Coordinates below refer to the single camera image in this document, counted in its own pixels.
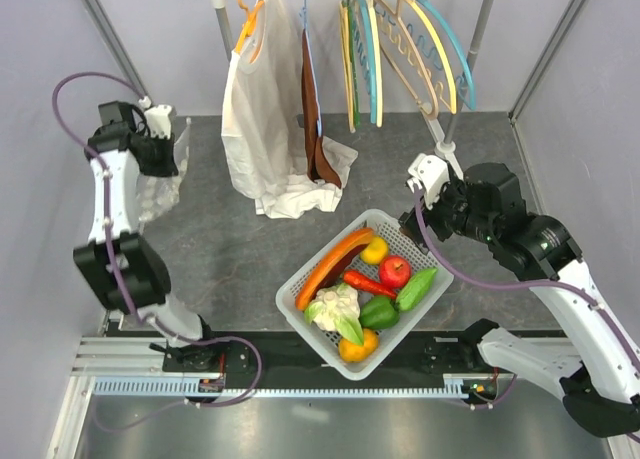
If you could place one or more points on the white slotted cable duct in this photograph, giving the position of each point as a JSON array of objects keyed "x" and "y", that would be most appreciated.
[{"x": 193, "y": 387}]

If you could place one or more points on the clear dotted zip top bag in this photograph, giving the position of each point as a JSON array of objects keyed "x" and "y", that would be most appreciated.
[{"x": 158, "y": 195}]

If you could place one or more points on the yellow plastic hanger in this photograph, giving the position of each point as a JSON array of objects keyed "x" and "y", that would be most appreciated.
[{"x": 427, "y": 54}]

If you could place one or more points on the yellow lemon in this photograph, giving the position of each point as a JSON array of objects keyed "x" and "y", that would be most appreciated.
[{"x": 375, "y": 252}]

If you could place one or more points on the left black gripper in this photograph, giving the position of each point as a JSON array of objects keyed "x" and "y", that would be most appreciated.
[{"x": 168, "y": 169}]

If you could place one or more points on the light green cucumber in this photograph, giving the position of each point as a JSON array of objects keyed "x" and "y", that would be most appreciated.
[{"x": 416, "y": 289}]

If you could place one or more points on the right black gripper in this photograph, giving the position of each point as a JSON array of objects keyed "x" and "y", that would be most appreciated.
[{"x": 456, "y": 187}]

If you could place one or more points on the green hanger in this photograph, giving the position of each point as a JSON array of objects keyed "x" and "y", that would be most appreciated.
[{"x": 356, "y": 112}]

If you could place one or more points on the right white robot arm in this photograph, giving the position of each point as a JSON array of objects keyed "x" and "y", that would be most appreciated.
[{"x": 600, "y": 388}]

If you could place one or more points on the cream hanger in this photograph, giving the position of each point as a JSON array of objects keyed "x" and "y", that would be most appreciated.
[{"x": 343, "y": 21}]

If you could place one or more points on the white cauliflower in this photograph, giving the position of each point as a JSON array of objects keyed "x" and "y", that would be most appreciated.
[{"x": 337, "y": 309}]

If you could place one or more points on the red apple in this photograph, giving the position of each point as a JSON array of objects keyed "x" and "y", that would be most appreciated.
[{"x": 394, "y": 272}]

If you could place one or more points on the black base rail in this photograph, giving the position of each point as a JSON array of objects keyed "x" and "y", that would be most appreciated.
[{"x": 422, "y": 359}]

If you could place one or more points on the green bell pepper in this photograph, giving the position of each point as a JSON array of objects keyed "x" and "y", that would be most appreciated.
[{"x": 379, "y": 313}]

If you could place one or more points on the orange tangerine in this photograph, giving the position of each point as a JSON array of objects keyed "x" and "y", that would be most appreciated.
[{"x": 353, "y": 353}]

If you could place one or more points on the orange carrot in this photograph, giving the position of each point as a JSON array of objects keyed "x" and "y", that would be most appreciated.
[{"x": 361, "y": 282}]

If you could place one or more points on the blue wire hanger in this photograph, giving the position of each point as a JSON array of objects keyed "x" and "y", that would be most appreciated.
[{"x": 304, "y": 18}]

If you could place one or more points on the grey clothes rack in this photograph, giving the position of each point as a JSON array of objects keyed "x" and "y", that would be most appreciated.
[{"x": 445, "y": 147}]

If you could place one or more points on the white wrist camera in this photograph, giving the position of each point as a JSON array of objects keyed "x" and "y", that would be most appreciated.
[
  {"x": 428, "y": 174},
  {"x": 159, "y": 118}
]

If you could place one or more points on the teal plastic hanger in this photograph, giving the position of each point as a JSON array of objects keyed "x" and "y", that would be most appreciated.
[{"x": 440, "y": 49}]

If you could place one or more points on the orange hanger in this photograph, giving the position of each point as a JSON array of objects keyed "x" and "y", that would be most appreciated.
[{"x": 249, "y": 26}]

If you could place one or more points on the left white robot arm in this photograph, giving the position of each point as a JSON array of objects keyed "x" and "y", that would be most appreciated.
[{"x": 120, "y": 266}]

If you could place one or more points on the white t-shirt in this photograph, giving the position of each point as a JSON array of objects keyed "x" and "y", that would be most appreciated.
[{"x": 263, "y": 141}]

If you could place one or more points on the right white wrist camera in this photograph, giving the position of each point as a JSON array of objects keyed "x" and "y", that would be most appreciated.
[{"x": 428, "y": 174}]

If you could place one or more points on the brown cloth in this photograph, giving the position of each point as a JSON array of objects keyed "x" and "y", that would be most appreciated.
[{"x": 317, "y": 164}]

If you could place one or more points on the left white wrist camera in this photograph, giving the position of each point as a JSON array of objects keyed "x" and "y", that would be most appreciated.
[{"x": 159, "y": 118}]

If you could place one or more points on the orange pumpkin slice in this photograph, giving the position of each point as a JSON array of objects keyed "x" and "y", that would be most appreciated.
[{"x": 332, "y": 264}]

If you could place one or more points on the light blue hanger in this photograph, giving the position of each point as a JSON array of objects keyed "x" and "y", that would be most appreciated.
[{"x": 366, "y": 53}]

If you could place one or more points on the white plastic basket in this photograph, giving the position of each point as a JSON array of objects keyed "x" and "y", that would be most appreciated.
[{"x": 326, "y": 343}]

